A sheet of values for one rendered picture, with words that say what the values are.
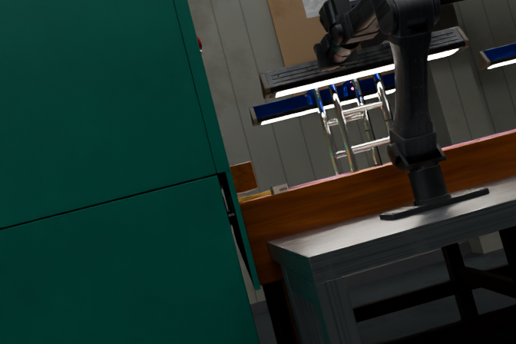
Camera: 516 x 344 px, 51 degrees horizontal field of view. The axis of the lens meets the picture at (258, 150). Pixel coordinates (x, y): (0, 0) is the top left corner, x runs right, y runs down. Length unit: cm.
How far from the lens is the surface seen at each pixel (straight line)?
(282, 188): 124
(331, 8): 130
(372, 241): 83
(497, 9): 459
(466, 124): 403
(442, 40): 171
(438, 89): 399
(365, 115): 202
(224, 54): 383
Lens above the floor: 78
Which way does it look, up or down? 4 degrees up
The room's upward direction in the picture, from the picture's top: 14 degrees counter-clockwise
